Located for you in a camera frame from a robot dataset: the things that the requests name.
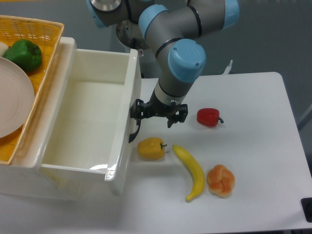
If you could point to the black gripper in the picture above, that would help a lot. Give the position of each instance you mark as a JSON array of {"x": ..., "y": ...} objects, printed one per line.
[{"x": 155, "y": 108}]

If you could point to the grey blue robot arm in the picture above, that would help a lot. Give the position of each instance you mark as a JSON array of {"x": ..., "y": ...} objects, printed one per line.
[{"x": 185, "y": 57}]

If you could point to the white drawer cabinet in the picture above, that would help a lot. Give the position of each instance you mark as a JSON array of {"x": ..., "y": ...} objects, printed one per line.
[{"x": 26, "y": 175}]

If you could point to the yellow bell pepper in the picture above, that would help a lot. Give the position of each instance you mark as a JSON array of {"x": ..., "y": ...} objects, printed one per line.
[{"x": 152, "y": 148}]

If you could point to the red bell pepper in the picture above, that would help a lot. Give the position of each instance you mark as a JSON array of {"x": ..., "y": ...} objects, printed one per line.
[{"x": 209, "y": 117}]

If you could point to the yellow banana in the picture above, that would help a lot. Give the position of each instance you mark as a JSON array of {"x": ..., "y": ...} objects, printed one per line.
[{"x": 194, "y": 169}]

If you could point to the orange knotted bread roll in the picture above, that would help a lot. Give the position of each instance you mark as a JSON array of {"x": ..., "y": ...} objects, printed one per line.
[{"x": 221, "y": 181}]

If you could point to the yellow woven basket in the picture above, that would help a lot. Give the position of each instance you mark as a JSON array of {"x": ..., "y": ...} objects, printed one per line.
[{"x": 46, "y": 34}]

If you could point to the green bell pepper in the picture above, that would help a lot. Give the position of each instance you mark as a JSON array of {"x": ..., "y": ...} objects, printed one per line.
[{"x": 25, "y": 54}]

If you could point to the beige plate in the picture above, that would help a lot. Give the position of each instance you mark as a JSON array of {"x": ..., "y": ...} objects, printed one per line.
[{"x": 16, "y": 97}]

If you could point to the white round vegetable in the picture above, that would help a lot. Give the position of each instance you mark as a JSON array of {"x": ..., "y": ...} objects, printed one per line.
[{"x": 3, "y": 48}]

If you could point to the black object at table edge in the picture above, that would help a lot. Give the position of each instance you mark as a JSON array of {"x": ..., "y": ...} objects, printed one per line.
[{"x": 307, "y": 208}]

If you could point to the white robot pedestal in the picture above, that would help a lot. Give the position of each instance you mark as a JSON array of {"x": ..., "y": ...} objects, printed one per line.
[{"x": 146, "y": 63}]

